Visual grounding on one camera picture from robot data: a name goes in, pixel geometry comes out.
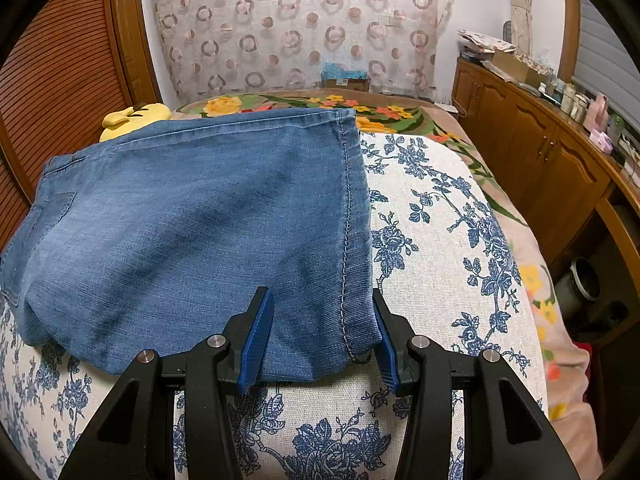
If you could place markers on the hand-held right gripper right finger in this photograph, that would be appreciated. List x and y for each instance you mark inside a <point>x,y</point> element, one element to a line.
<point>387,360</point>

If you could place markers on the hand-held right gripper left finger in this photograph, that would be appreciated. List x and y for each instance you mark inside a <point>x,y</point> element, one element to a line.
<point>257,350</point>

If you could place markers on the blue denim pants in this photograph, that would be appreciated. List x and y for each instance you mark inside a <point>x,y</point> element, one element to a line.
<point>175,235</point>

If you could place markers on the white blue floral cloth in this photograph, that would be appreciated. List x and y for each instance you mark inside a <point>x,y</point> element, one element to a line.
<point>440,260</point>

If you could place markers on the metal pot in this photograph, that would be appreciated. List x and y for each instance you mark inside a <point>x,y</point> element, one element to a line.
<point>580,282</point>

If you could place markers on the colourful flower blanket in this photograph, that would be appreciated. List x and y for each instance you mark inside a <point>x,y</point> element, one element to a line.
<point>395,110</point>

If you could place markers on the yellow plush toy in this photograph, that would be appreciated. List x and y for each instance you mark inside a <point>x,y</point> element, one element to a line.
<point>145,112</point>

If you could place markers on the wooden sideboard cabinet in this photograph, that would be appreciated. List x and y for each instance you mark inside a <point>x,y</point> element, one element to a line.
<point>525,135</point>

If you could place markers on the cardboard box with blue contents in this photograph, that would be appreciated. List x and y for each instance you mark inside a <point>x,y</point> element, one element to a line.
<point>345,84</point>

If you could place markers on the white ceramic jar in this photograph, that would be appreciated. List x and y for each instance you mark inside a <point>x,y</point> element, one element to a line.
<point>567,100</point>

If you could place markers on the open cardboard box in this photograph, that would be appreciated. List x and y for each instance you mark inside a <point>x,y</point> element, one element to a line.
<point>515,67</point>

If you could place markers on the pink plastic object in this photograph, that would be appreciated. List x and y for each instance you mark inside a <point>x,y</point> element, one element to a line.
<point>600,120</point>

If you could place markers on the wooden louvered wardrobe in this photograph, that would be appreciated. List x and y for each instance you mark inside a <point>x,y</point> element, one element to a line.
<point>65,85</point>

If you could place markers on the sheer curtain with circles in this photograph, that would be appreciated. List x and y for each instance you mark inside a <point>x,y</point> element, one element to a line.
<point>300,25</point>

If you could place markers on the patterned wrapping paper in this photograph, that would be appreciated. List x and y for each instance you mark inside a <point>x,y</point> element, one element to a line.
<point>485,40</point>

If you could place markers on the beige tied curtain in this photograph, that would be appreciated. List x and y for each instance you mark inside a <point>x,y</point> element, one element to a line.
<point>522,10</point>

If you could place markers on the grey window blind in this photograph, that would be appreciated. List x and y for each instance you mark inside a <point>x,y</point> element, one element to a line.
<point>607,50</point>

